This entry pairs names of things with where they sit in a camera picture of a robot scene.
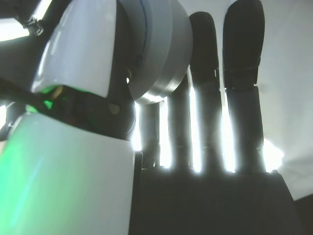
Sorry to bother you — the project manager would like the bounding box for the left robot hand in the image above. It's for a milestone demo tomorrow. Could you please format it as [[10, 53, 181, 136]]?
[[0, 0, 302, 235]]

